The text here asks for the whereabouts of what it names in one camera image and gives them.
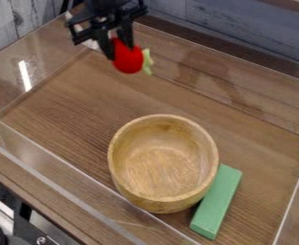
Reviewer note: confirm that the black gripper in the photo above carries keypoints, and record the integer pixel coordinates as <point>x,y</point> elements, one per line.
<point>104,15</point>

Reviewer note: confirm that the red plush strawberry toy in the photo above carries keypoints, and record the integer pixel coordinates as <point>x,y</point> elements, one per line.
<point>131,60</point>

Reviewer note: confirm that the wooden bowl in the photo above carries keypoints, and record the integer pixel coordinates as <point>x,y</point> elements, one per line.
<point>163,161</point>

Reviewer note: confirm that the green rectangular block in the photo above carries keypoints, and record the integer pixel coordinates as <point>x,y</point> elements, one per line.
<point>214,205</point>

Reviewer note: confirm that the clear acrylic corner bracket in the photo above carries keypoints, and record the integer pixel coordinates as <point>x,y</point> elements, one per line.
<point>80,34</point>

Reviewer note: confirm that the clear acrylic enclosure wall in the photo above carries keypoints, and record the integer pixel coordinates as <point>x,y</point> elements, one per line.
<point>64,101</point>

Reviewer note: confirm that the black metal table frame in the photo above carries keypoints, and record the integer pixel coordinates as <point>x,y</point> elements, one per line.
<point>25,230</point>

